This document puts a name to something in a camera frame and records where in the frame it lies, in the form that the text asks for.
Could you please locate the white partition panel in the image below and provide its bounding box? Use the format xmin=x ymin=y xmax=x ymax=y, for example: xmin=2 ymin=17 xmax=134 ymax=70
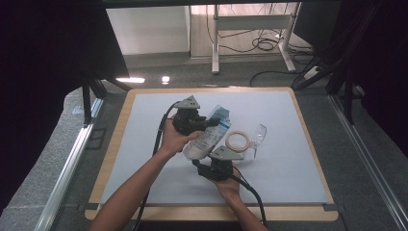
xmin=105 ymin=6 xmax=191 ymax=56

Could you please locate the pale blue table mat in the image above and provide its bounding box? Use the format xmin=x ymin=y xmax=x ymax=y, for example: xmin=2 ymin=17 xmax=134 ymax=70
xmin=100 ymin=90 xmax=330 ymax=206

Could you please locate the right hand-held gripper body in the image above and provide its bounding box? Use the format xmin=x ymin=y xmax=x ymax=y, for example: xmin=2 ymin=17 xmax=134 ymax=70
xmin=196 ymin=145 xmax=244 ymax=182

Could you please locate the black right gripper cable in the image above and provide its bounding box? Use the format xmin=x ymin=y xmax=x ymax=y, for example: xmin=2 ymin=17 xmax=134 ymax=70
xmin=230 ymin=167 xmax=268 ymax=227

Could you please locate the clear glass measuring cup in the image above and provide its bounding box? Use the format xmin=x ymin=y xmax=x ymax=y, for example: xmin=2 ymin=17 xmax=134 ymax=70
xmin=224 ymin=123 xmax=268 ymax=161

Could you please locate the black floor cable bundle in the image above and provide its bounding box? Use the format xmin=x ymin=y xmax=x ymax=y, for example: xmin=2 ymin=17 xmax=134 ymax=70
xmin=205 ymin=3 xmax=314 ymax=65

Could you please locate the person's left hand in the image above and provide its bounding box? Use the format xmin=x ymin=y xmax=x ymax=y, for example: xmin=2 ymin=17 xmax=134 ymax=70
xmin=159 ymin=116 xmax=203 ymax=158

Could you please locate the white power strip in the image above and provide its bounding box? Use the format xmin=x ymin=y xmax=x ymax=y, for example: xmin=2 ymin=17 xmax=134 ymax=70
xmin=302 ymin=65 xmax=321 ymax=81

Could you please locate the dark curtain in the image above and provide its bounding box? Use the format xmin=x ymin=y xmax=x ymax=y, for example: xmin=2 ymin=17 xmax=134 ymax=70
xmin=0 ymin=0 xmax=130 ymax=213
xmin=340 ymin=0 xmax=408 ymax=158

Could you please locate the black metal stand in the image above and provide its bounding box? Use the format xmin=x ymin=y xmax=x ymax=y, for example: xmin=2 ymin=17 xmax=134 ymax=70
xmin=290 ymin=0 xmax=357 ymax=126
xmin=81 ymin=76 xmax=133 ymax=126

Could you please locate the dark floor hatch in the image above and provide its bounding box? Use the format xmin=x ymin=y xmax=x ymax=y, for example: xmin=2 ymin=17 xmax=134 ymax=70
xmin=85 ymin=128 xmax=108 ymax=150

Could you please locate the aluminium floor rail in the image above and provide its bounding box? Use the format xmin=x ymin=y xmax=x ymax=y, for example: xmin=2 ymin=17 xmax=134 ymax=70
xmin=33 ymin=97 xmax=104 ymax=231
xmin=328 ymin=94 xmax=408 ymax=231

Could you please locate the white desk frame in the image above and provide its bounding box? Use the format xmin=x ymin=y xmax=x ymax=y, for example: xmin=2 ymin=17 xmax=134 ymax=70
xmin=211 ymin=3 xmax=301 ymax=75

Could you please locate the person's right hand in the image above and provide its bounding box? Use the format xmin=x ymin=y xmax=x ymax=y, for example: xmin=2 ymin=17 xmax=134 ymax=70
xmin=210 ymin=167 xmax=242 ymax=201

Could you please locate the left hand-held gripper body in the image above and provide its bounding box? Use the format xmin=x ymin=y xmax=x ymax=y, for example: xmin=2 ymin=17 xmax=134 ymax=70
xmin=171 ymin=94 xmax=208 ymax=137

